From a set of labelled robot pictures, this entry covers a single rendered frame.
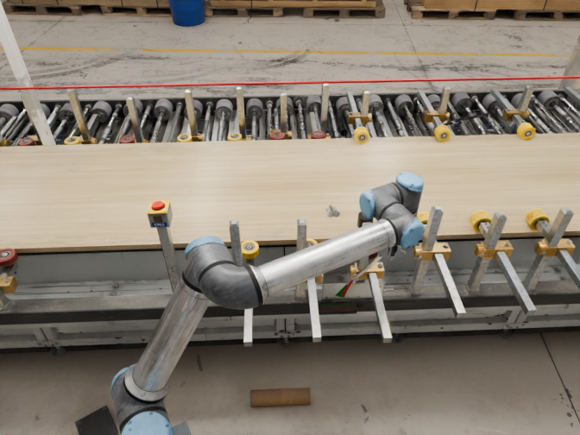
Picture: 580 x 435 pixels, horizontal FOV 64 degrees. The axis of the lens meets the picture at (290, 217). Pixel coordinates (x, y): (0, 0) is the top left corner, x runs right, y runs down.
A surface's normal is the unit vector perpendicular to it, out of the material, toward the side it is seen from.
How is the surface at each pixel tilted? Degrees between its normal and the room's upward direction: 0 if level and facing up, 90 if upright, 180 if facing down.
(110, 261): 90
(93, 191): 0
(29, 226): 0
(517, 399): 0
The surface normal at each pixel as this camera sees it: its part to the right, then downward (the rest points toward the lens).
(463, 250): 0.04, 0.65
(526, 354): 0.00, -0.76
